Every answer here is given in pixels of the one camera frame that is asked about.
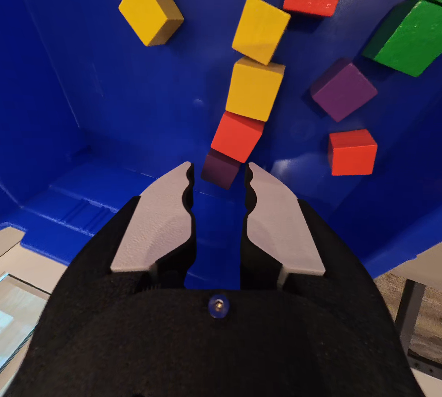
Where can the purple wooden cube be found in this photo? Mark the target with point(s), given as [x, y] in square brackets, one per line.
[342, 89]
[219, 169]

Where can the grey metal table leg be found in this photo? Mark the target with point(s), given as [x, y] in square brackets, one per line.
[411, 317]

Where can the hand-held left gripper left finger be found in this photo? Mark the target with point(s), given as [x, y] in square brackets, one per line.
[155, 224]

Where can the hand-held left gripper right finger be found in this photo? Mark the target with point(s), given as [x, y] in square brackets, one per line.
[283, 228]

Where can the yellow wooden cube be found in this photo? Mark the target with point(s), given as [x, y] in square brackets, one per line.
[148, 10]
[259, 27]
[253, 88]

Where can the blue plastic bin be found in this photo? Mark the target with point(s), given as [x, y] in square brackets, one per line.
[103, 93]

